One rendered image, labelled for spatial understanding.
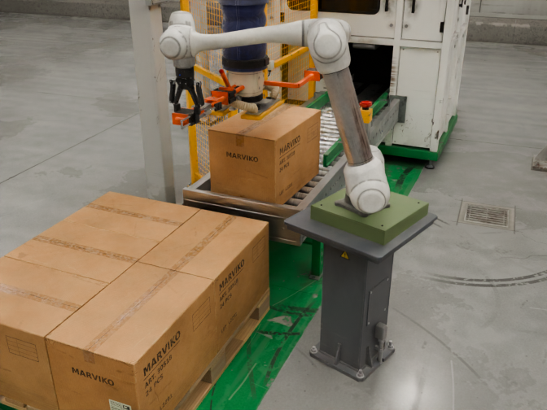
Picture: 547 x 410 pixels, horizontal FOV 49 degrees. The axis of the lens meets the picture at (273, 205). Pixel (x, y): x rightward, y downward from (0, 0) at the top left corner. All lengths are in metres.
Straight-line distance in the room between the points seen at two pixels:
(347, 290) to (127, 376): 1.06
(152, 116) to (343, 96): 2.16
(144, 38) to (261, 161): 1.36
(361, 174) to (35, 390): 1.55
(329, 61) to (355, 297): 1.11
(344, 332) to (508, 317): 1.04
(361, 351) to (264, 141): 1.13
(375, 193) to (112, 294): 1.16
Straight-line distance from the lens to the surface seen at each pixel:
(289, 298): 3.47
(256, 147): 3.11
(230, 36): 2.33
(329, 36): 2.16
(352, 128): 2.30
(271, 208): 3.14
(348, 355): 2.97
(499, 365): 3.21
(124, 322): 2.45
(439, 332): 3.34
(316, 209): 2.65
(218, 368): 2.92
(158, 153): 4.27
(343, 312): 2.85
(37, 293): 2.72
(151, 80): 4.13
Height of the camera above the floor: 1.96
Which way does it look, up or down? 25 degrees down
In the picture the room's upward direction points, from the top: straight up
